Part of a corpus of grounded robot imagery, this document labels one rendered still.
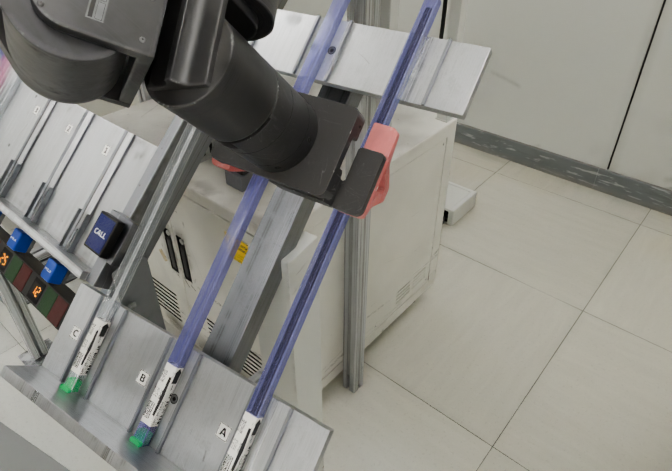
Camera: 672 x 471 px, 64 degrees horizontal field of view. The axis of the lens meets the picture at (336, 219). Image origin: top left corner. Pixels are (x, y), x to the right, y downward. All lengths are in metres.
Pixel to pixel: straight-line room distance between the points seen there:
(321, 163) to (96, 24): 0.16
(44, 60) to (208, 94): 0.07
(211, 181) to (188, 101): 0.85
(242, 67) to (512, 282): 1.65
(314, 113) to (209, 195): 0.74
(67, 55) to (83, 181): 0.61
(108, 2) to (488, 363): 1.45
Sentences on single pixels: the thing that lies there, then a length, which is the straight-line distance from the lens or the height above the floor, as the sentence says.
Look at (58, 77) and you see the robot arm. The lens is 0.30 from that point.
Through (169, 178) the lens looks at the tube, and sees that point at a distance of 0.61.
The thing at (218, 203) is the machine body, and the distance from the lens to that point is 1.07.
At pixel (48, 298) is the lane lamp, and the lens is 0.88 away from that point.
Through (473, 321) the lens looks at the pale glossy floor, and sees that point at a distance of 1.71.
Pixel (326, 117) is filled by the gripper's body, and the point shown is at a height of 1.05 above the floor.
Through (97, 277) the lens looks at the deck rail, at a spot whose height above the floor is 0.73.
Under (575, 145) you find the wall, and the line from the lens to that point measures 2.45.
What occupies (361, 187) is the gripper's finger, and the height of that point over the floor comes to 1.01.
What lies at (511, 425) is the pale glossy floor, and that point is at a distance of 1.50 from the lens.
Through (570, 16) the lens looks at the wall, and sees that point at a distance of 2.33.
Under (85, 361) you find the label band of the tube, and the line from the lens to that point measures 0.64.
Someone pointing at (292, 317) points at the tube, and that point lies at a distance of 0.49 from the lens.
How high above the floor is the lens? 1.20
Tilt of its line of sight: 35 degrees down
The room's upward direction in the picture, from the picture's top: straight up
